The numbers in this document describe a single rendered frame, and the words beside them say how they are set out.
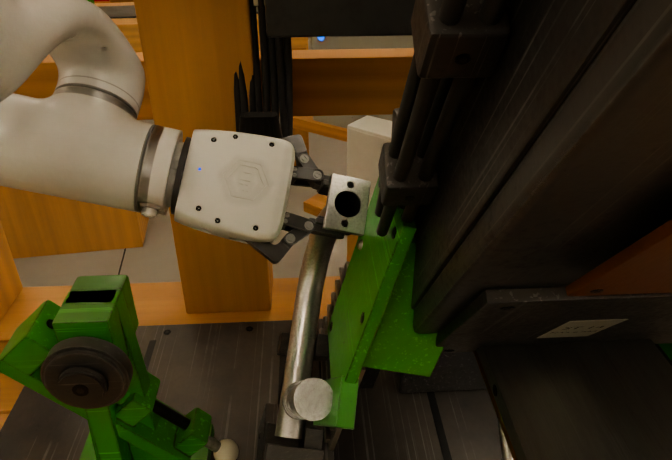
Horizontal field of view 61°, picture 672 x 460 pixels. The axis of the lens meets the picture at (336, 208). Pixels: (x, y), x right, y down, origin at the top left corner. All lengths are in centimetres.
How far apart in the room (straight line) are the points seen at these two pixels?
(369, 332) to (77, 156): 29
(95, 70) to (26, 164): 10
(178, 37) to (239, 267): 36
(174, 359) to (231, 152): 42
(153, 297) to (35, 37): 65
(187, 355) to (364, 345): 43
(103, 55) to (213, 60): 24
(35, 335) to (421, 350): 35
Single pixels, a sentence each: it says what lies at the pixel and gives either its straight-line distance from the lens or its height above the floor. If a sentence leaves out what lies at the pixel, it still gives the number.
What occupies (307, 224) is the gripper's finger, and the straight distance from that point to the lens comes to 55.
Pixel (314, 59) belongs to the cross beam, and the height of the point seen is 127.
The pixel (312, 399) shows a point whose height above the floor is 109.
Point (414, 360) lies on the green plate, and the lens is 54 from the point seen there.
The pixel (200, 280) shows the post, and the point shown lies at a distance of 94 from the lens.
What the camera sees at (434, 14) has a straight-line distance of 25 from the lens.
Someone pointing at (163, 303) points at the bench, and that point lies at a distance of 102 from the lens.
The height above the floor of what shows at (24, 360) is 112.
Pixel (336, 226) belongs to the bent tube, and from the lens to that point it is 54.
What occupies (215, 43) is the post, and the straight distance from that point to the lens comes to 77.
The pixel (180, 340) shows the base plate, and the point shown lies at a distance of 91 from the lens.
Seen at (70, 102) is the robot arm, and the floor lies 133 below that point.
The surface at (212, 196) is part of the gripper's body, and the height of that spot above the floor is 125.
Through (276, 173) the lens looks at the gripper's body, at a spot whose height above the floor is 126.
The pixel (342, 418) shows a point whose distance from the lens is 53.
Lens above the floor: 150
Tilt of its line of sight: 30 degrees down
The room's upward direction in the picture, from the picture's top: straight up
